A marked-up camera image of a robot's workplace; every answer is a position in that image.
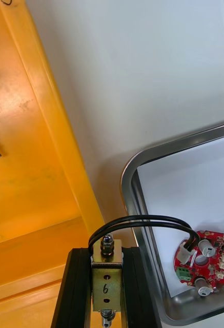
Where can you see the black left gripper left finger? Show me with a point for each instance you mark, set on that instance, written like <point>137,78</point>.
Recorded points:
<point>73,294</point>

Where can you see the steel tray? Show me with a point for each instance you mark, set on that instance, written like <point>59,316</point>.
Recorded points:
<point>152,269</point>

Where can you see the round red circuit board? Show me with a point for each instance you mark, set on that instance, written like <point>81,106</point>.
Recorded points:
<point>214,269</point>

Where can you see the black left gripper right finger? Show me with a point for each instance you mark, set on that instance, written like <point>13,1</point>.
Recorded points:
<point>140,294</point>

